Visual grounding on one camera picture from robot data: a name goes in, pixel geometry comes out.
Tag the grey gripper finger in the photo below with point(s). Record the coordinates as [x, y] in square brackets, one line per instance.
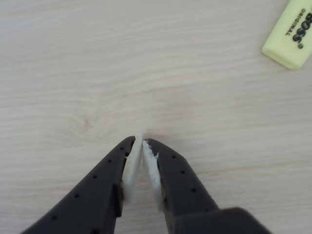
[185, 195]
[92, 195]

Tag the yellow highlighter with black cap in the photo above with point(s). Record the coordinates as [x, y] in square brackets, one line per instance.
[285, 36]

